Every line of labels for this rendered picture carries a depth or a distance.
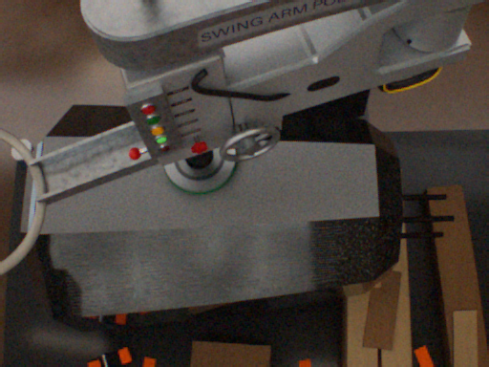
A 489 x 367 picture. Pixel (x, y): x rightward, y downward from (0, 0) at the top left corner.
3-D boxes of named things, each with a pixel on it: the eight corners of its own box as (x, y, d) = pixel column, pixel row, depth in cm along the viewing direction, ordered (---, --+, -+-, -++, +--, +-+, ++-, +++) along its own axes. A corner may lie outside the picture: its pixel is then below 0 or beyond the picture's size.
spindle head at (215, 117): (269, 58, 175) (264, -44, 133) (298, 128, 168) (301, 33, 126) (141, 100, 173) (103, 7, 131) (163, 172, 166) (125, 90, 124)
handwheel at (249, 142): (268, 118, 166) (266, 90, 152) (282, 152, 163) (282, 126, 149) (212, 136, 165) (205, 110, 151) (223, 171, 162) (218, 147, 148)
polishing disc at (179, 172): (236, 122, 195) (235, 121, 194) (236, 191, 188) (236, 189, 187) (165, 126, 197) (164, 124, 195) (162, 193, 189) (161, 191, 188)
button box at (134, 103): (180, 139, 154) (160, 81, 127) (183, 149, 153) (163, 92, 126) (148, 150, 153) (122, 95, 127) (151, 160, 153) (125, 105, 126)
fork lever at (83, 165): (263, 72, 178) (262, 63, 173) (287, 132, 171) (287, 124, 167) (32, 156, 177) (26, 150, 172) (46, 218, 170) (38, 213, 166)
